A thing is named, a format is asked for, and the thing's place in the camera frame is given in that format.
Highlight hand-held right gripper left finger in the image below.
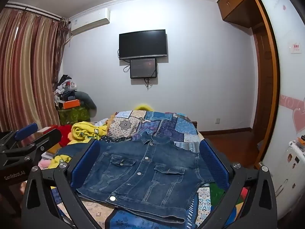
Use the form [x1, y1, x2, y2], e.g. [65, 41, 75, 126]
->
[21, 139, 105, 229]

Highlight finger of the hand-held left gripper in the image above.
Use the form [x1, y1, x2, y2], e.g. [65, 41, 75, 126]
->
[0, 123, 39, 148]
[0, 128, 63, 167]

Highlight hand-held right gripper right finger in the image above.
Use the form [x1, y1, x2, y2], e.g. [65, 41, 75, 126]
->
[199, 138, 278, 229]

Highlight blue denim jacket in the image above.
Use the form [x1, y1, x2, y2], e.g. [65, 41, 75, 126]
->
[75, 134, 216, 225]

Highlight pile of mixed clothes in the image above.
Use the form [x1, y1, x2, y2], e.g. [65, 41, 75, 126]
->
[52, 74, 79, 106]

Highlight red plush toy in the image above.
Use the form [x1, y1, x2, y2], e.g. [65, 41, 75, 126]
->
[51, 124, 75, 147]

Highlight green cloth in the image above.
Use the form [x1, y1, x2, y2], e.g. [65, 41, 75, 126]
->
[208, 183, 227, 207]

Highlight yellow cartoon print blanket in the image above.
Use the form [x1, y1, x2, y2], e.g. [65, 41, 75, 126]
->
[49, 121, 110, 170]

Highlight navy patterned folded garment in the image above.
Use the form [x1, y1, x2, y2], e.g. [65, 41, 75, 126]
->
[99, 135, 134, 144]

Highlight orange shoe box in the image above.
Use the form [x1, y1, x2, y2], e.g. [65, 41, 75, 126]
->
[62, 99, 81, 110]

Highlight dark green cushion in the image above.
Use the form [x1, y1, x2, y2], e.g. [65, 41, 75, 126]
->
[76, 91, 97, 112]

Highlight striped red beige curtain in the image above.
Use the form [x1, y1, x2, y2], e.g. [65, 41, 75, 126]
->
[0, 4, 67, 134]

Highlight patchwork patterned quilt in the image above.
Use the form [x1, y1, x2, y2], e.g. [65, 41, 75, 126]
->
[51, 110, 241, 229]

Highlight white appliance with stickers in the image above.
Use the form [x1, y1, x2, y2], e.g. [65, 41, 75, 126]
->
[260, 139, 305, 220]

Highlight wooden door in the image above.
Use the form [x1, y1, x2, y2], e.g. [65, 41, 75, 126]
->
[250, 0, 281, 170]

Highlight white sliding door pink hearts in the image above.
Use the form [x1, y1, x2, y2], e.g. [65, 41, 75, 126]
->
[258, 0, 305, 148]

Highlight wooden overhead cabinet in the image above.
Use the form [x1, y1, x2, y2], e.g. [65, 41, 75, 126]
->
[217, 0, 262, 29]

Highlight black television cable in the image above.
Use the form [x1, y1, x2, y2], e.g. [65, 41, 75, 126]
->
[117, 49, 131, 73]

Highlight small black wall monitor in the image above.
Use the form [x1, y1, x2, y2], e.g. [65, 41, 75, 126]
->
[130, 58, 157, 79]

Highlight white wall air conditioner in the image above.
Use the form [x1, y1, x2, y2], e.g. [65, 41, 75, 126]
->
[69, 8, 111, 36]

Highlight black wall television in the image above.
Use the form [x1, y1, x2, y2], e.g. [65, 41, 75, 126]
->
[119, 30, 167, 60]

